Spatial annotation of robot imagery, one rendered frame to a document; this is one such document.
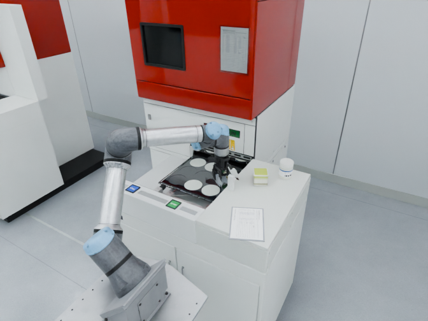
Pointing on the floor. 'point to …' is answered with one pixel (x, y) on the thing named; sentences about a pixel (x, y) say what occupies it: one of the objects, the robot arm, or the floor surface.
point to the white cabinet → (221, 271)
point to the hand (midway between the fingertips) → (220, 183)
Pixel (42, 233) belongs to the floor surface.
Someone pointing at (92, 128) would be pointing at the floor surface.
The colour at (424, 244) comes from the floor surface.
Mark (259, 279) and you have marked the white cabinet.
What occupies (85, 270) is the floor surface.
